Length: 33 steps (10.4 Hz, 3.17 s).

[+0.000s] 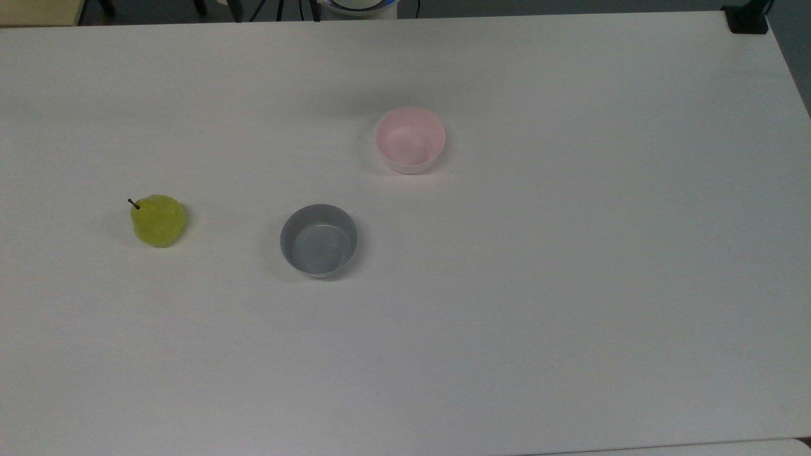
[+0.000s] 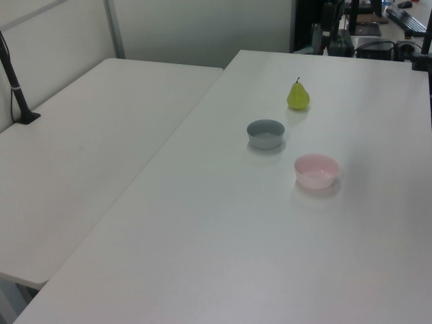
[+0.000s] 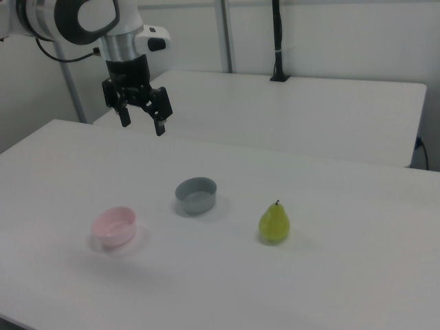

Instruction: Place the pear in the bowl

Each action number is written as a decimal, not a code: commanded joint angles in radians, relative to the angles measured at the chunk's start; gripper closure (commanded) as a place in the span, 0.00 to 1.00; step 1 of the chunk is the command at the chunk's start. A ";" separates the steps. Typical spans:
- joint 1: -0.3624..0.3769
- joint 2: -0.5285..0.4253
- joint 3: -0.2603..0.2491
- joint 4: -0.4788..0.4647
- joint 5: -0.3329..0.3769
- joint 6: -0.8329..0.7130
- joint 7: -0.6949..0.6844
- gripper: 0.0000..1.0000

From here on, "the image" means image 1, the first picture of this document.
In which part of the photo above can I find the green pear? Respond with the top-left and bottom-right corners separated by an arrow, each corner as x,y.
127,194 -> 187,248

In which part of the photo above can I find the pink bowl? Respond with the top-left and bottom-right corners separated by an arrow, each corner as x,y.
374,106 -> 447,175

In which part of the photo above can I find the grey bowl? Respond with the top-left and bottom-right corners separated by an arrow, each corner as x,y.
279,203 -> 359,279

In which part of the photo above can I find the light wooden table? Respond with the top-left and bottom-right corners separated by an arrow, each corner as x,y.
0,0 -> 86,27

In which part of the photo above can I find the black table clamp mount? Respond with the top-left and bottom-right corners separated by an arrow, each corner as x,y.
721,0 -> 775,35

